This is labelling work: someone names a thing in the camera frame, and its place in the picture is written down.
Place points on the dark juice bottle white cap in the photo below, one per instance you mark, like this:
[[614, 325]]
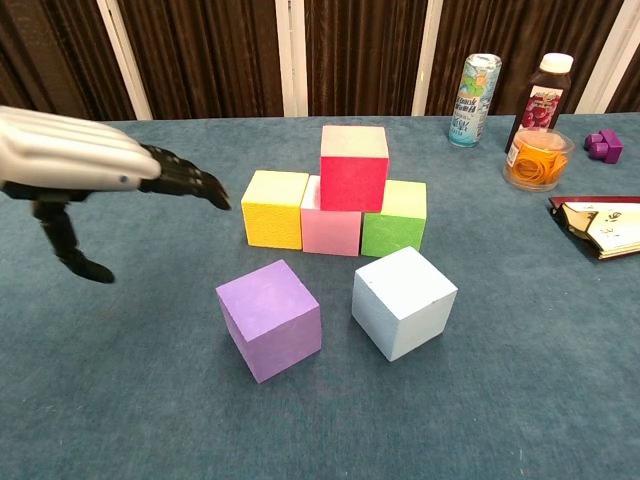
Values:
[[545, 100]]

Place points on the pink foam cube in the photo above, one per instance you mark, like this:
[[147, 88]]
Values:
[[330, 230]]

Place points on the orange lidded cup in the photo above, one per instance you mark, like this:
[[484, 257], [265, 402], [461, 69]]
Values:
[[537, 160]]

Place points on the teal table cloth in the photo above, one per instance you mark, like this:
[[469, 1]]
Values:
[[125, 350]]

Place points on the purple foam cube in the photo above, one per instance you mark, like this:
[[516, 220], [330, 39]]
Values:
[[272, 320]]

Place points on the purple toy brick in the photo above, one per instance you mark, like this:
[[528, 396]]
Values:
[[605, 147]]

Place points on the dark brown curtain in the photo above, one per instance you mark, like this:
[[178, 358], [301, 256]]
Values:
[[360, 55]]

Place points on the red paper folding fan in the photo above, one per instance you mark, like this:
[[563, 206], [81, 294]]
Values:
[[605, 230]]

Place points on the white green drink can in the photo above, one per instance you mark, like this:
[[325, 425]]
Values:
[[472, 105]]

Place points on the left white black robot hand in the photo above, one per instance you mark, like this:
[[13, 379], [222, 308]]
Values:
[[65, 155]]

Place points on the red foam cube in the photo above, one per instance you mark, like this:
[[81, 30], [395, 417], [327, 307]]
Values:
[[355, 185]]

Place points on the light blue foam cube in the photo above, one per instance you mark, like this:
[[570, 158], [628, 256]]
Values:
[[402, 302]]

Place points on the yellow foam cube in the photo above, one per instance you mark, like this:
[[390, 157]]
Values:
[[272, 215]]

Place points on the green foam cube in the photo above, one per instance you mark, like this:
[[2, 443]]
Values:
[[395, 230]]

